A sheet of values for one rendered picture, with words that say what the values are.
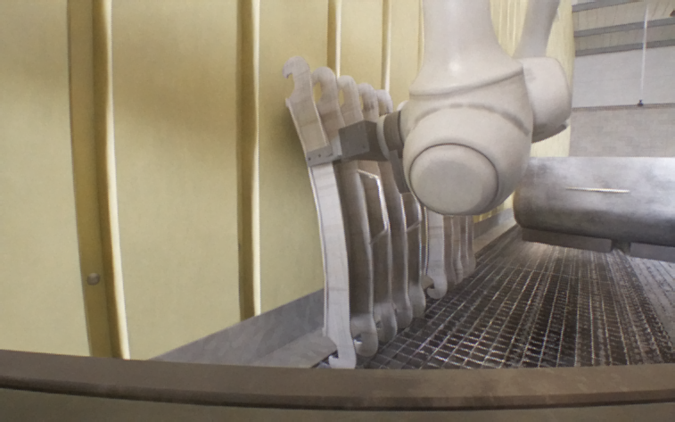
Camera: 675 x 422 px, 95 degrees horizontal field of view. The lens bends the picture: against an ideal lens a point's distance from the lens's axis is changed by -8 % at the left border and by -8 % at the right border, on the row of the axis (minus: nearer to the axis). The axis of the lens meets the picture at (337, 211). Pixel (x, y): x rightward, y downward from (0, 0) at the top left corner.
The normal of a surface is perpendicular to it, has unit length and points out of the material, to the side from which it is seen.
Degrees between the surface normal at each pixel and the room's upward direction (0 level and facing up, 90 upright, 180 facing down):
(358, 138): 90
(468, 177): 125
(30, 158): 90
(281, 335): 90
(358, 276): 90
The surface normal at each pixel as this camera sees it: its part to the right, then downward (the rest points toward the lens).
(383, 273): -0.60, 0.09
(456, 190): -0.44, 0.62
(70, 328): 0.80, 0.09
